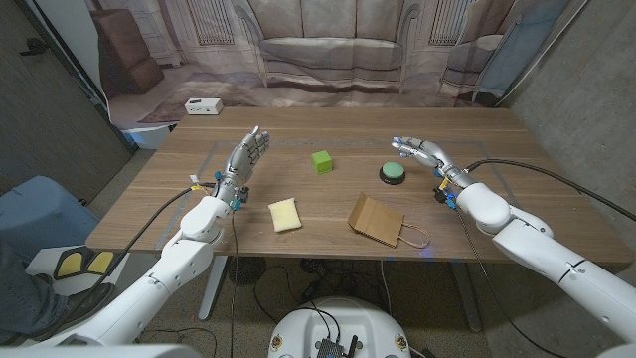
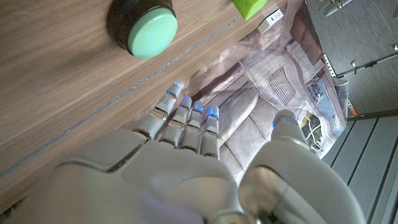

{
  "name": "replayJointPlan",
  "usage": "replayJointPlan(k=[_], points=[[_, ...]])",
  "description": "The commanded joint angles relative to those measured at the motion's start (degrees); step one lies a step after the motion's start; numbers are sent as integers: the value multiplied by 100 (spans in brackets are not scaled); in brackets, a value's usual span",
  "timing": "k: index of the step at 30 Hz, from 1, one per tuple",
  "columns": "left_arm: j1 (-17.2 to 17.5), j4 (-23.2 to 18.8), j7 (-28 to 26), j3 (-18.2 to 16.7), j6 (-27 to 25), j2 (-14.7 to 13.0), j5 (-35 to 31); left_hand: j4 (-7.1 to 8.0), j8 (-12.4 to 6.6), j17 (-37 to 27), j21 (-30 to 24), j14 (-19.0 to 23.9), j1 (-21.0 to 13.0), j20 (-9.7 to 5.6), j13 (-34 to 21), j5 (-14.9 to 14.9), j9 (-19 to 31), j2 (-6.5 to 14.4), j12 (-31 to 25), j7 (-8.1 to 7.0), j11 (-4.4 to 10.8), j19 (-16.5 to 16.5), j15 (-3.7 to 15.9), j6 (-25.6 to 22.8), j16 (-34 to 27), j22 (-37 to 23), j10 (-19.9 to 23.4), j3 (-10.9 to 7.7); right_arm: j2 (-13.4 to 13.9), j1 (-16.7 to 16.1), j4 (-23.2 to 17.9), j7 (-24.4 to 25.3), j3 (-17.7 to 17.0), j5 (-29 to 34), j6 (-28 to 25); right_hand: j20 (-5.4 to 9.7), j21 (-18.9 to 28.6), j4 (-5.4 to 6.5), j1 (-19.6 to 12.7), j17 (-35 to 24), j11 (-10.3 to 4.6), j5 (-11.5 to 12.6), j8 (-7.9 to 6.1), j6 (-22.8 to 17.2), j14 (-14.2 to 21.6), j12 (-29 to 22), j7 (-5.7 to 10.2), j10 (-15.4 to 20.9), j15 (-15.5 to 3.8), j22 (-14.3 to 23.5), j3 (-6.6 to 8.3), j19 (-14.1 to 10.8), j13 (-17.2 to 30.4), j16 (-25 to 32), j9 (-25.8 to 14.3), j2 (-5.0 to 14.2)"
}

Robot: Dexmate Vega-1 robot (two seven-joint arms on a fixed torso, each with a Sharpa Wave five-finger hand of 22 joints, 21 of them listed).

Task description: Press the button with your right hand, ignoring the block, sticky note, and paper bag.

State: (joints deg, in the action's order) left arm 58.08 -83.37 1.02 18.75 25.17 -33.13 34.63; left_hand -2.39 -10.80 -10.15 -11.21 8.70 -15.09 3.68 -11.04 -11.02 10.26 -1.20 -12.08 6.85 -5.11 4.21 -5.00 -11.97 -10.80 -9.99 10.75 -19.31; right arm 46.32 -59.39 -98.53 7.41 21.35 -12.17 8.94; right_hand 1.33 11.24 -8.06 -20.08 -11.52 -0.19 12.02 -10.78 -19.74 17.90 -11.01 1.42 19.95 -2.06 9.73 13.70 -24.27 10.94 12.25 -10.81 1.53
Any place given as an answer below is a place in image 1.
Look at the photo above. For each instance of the grey table leg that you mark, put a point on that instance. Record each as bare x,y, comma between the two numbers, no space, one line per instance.
467,298

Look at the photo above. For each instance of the yellow sponge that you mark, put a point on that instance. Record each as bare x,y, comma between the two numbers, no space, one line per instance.
284,215

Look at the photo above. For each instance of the white table leg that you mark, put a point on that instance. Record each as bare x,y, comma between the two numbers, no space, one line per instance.
213,288

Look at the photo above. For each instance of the printed living room backdrop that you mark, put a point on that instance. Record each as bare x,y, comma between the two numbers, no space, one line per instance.
328,50

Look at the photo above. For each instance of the yellow black foot pedal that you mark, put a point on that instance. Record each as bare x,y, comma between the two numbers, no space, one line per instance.
69,263

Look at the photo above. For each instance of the person's leg in jeans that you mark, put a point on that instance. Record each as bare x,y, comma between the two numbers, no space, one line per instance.
20,298

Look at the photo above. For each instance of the blue padded chair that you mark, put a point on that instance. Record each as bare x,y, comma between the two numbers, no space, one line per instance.
40,209

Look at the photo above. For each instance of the green cube block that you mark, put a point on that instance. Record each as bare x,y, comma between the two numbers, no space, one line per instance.
322,162

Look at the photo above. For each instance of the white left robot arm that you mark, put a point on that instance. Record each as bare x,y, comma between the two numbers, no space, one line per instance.
169,271

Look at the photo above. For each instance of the brown paper bag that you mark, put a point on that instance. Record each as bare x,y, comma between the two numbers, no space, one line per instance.
375,221

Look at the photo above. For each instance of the white power box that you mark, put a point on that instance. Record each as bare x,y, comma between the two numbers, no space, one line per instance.
204,106

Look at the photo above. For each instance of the black round floor fan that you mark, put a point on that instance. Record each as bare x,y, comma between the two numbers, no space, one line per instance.
247,271

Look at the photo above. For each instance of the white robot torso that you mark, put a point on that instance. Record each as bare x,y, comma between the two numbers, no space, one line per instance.
348,323

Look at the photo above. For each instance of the green button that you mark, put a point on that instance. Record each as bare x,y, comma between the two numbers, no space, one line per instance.
393,170

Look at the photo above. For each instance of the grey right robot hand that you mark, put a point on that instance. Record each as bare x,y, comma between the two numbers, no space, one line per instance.
432,154

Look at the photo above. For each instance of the small black electronics module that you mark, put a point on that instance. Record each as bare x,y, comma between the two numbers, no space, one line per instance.
328,349

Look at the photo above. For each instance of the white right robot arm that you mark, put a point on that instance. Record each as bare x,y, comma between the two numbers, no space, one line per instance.
546,253

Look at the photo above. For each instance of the black shoe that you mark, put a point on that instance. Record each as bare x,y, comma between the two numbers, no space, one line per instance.
79,305

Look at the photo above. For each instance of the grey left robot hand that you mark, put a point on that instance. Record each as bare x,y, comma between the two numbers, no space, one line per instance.
243,159

